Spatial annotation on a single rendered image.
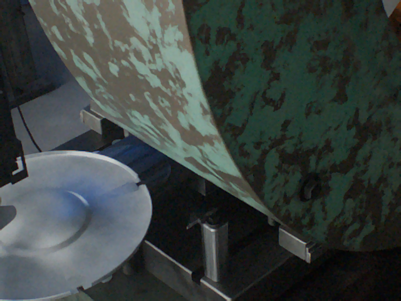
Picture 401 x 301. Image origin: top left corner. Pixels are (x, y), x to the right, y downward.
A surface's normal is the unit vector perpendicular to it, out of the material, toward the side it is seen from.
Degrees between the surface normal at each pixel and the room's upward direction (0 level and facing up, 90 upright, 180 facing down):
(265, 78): 90
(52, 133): 0
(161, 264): 90
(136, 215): 2
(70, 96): 0
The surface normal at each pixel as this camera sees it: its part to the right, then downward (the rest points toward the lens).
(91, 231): -0.08, -0.80
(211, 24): 0.68, 0.39
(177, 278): -0.73, 0.43
